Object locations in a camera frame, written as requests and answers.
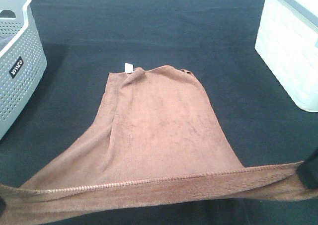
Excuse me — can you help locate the dark towel in basket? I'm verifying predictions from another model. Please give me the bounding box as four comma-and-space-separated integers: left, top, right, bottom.
0, 35, 12, 51

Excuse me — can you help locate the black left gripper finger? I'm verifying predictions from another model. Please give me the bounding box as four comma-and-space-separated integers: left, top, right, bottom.
0, 197, 6, 212

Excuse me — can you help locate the grey perforated laundry basket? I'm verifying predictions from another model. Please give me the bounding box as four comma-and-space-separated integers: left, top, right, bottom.
0, 0, 47, 137

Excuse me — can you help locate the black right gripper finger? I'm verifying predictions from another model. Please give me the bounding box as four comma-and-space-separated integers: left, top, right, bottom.
297, 150, 318, 189

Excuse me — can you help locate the brown microfibre towel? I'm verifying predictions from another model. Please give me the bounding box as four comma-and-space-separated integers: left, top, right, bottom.
0, 66, 318, 225

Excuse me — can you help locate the white plastic storage bin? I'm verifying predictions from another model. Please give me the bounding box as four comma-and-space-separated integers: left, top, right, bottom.
255, 0, 318, 112

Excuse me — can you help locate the black table cloth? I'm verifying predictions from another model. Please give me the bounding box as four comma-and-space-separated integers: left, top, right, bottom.
0, 0, 318, 225

